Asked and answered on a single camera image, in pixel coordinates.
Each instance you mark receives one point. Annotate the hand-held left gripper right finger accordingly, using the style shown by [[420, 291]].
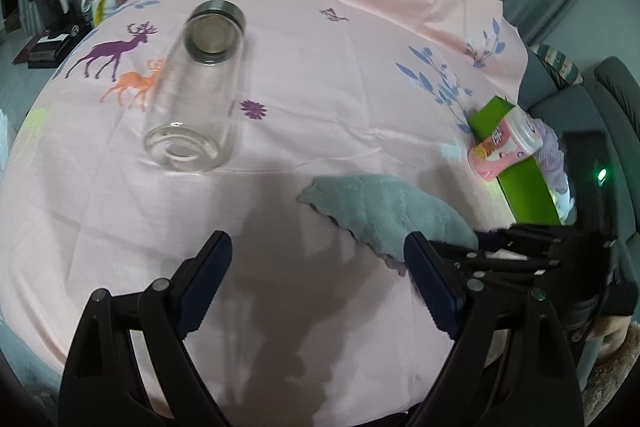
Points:
[[430, 277]]

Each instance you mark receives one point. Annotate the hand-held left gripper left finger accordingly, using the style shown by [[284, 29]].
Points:
[[205, 282]]

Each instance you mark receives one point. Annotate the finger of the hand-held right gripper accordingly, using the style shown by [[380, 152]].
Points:
[[525, 238], [510, 264]]

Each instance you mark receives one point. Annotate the green box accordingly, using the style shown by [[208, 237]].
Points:
[[525, 187]]

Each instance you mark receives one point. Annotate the grey-green towel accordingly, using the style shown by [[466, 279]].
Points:
[[380, 212]]

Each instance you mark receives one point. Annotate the purple mesh bath sponge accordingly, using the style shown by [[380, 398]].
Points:
[[552, 157]]

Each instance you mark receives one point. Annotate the pink gum jar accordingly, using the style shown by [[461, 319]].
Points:
[[505, 142]]

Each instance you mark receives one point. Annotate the grey sofa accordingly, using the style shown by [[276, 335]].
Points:
[[615, 107]]

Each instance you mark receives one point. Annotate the patterned cushion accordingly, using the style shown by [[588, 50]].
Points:
[[560, 64]]

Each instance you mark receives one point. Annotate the pink printed tablecloth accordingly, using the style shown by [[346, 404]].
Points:
[[325, 57]]

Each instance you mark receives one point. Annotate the glass bottle with metal lid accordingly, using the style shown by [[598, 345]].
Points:
[[220, 12]]

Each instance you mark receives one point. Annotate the black low cabinet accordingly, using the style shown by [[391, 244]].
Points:
[[45, 47]]

